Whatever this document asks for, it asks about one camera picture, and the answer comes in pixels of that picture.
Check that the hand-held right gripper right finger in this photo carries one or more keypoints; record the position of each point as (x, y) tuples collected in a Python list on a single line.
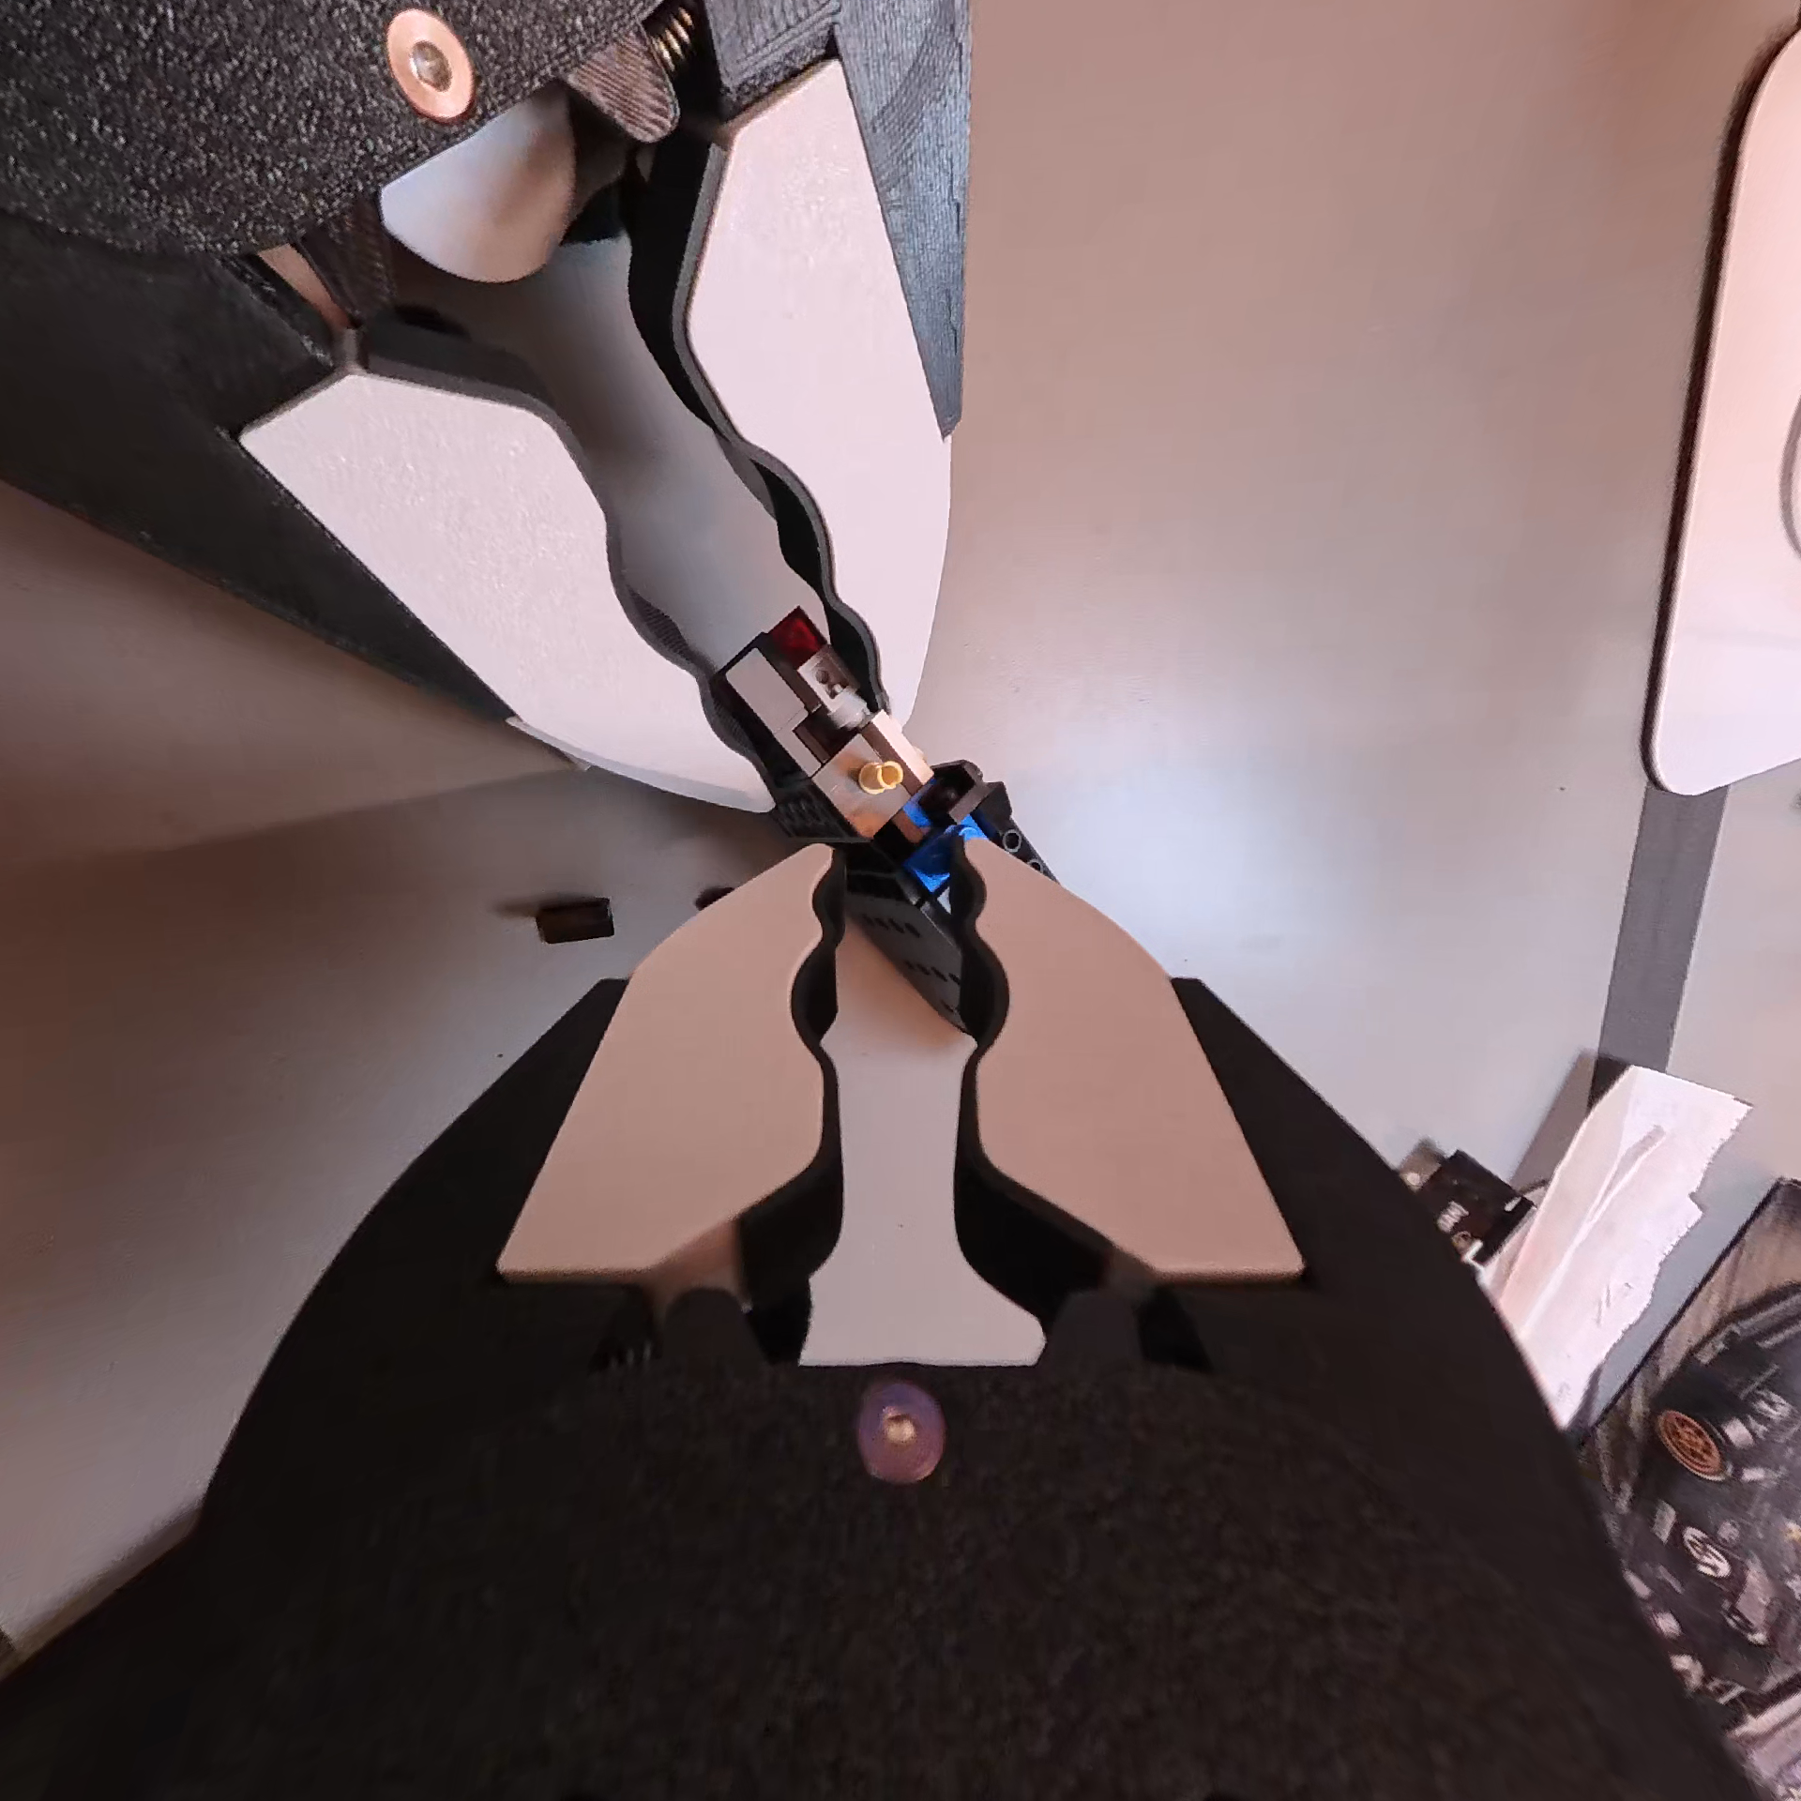
[(1121, 1124)]

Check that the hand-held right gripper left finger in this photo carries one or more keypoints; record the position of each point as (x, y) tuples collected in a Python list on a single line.
[(674, 1114)]

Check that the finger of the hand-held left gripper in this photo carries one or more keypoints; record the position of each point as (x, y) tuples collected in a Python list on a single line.
[(467, 538), (830, 357)]

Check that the lego car model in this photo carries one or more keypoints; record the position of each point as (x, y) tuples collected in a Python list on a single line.
[(906, 945)]

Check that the black stickered lego panel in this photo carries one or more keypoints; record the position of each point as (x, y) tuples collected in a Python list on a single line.
[(1460, 1194)]

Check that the lego set box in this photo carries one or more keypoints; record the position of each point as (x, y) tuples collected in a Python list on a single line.
[(1717, 1473)]

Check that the white numbered paper bag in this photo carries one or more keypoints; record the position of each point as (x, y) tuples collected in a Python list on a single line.
[(1598, 1226)]

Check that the white book stand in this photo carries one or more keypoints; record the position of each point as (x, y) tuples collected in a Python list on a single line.
[(1717, 562)]

